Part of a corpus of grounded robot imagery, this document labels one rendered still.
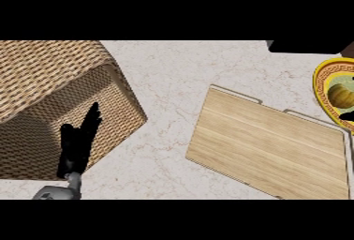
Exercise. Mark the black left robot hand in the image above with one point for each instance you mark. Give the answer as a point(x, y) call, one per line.
point(79, 143)

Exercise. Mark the pale wooden tray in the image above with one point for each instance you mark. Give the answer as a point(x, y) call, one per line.
point(272, 150)

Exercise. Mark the woven wicker basket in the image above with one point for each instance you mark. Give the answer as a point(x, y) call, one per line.
point(42, 78)

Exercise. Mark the yellow patterned plate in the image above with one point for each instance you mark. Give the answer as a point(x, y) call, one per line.
point(325, 93)

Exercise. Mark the black appliance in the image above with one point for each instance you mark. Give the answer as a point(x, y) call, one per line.
point(309, 46)

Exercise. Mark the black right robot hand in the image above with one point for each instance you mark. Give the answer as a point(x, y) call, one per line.
point(349, 116)

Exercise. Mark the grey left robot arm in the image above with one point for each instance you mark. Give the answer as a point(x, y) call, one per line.
point(63, 190)

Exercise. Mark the yellow-orange squash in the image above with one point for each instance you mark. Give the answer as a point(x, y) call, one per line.
point(343, 95)

